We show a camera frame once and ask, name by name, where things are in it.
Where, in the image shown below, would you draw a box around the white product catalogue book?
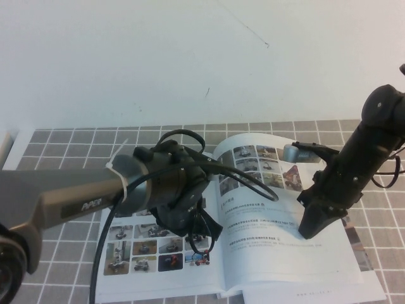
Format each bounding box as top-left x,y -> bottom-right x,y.
94,132 -> 387,304

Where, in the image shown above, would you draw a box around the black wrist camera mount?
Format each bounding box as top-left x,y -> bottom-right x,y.
290,141 -> 340,174
177,148 -> 224,175

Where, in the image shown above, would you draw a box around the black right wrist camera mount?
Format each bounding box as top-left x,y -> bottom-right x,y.
290,141 -> 340,174

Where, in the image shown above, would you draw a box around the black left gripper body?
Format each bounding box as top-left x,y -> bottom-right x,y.
154,182 -> 209,238

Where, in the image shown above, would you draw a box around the white zip tie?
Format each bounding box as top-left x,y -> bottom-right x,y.
106,137 -> 131,204

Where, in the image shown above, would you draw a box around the grey white-checked tablecloth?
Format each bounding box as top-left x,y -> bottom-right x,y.
0,118 -> 405,304

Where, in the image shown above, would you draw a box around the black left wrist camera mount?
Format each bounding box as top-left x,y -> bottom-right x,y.
177,148 -> 224,175

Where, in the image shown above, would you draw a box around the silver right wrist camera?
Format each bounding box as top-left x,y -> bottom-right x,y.
282,142 -> 321,165

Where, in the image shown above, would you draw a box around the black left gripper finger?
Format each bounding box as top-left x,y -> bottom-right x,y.
194,210 -> 212,238
201,208 -> 223,241

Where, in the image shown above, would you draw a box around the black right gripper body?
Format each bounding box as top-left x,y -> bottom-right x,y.
296,170 -> 364,217

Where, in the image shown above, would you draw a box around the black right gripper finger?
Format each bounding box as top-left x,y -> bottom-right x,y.
311,205 -> 346,241
298,205 -> 321,239

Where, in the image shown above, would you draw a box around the thin wires with red connector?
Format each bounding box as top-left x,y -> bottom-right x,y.
185,218 -> 213,264

